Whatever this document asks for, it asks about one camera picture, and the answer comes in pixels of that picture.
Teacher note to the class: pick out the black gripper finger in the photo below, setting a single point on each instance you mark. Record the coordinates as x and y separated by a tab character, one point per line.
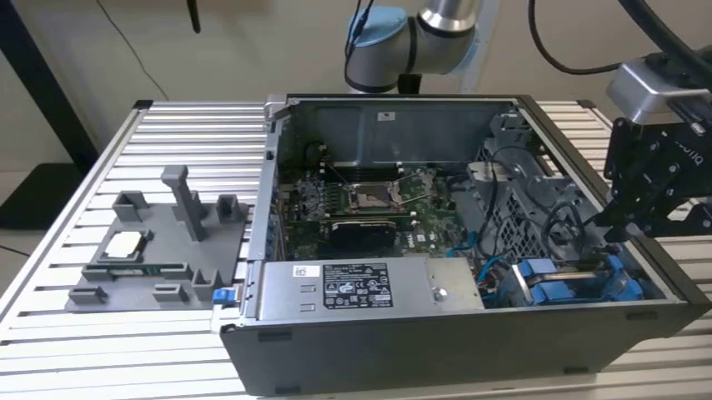
702	223
640	204

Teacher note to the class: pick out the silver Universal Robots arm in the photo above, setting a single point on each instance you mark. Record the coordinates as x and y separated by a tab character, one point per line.
378	66

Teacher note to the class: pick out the silver metal disk bay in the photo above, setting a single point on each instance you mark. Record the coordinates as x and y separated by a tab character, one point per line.
654	283

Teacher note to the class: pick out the blue disk carrier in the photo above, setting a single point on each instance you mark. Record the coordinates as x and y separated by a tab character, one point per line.
551	295

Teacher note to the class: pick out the black RAM slot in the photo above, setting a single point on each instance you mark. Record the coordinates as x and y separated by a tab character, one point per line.
373	216
361	174
373	213
361	165
361	169

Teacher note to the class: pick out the perforated metal drive cage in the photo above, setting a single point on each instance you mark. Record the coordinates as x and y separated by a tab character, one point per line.
481	208

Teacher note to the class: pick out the green motherboard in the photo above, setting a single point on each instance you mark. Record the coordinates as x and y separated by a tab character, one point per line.
437	210

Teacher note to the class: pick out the CPU socket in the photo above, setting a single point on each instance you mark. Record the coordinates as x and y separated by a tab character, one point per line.
370	198

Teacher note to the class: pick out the black graphics card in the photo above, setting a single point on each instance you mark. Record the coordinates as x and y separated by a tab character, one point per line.
361	233

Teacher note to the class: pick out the black open PC case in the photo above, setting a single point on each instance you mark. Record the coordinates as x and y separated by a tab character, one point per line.
389	354

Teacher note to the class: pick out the silver power supply unit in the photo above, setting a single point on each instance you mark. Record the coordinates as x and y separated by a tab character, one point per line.
289	296

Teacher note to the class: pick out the blue case latch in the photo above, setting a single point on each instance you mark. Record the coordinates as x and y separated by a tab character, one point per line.
222	296

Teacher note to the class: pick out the grey parts rack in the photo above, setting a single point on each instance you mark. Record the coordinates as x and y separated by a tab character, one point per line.
162	250

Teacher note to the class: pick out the green RAM stick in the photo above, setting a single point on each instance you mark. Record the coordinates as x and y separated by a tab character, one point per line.
147	271

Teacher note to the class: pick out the black hanging rod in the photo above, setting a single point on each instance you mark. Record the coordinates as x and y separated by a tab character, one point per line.
194	16

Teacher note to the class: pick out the silver CPU chip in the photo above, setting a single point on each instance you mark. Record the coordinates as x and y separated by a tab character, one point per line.
123	246

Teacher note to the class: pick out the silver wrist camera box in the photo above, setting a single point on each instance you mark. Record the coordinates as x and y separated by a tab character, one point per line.
640	91

